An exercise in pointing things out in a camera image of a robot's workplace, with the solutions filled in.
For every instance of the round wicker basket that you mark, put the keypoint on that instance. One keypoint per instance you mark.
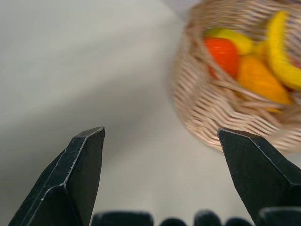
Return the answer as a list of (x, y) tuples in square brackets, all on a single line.
[(211, 108)]

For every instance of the yellow banana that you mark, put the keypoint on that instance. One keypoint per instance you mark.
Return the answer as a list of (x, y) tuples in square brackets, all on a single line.
[(278, 49)]

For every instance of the yellow lemon fruit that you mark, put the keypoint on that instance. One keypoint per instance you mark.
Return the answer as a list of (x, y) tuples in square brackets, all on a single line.
[(235, 40)]

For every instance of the orange mango fruit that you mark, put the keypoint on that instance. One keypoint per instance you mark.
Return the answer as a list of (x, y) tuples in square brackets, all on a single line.
[(258, 80)]

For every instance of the red-orange round fruit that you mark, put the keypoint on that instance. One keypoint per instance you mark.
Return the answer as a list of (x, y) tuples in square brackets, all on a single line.
[(223, 55)]

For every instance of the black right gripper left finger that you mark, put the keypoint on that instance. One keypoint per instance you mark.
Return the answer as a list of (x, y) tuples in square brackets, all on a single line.
[(70, 179)]

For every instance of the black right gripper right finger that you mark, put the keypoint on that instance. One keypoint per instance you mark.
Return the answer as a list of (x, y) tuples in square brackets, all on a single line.
[(261, 174)]

